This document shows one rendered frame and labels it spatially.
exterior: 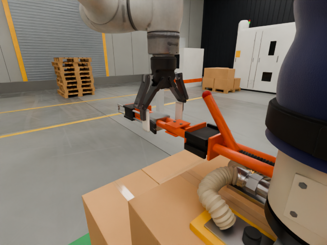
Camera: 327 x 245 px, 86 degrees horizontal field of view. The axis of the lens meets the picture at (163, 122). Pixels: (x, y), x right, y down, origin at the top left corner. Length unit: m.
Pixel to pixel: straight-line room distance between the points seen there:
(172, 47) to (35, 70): 8.81
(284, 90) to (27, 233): 1.89
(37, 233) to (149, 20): 1.72
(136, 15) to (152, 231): 0.50
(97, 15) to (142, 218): 0.49
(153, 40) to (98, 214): 0.84
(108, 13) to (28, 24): 8.80
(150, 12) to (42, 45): 8.80
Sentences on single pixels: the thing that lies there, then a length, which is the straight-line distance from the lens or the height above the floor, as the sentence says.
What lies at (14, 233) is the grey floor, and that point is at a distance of 1.98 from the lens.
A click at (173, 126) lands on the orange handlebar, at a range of 0.51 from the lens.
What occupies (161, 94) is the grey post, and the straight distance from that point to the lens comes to 3.53.
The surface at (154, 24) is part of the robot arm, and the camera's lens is 0.50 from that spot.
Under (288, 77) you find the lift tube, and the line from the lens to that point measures 0.29.
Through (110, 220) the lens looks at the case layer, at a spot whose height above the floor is 0.54.
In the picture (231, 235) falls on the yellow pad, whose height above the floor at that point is 0.97.
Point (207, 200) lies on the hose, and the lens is 0.38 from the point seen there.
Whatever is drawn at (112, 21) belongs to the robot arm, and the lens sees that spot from 0.54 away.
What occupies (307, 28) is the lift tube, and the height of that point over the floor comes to 1.31.
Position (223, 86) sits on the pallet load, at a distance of 7.28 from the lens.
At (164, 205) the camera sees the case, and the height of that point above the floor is 0.94.
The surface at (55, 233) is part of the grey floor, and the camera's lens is 1.81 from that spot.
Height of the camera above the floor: 1.27
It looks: 20 degrees down
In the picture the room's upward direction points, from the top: straight up
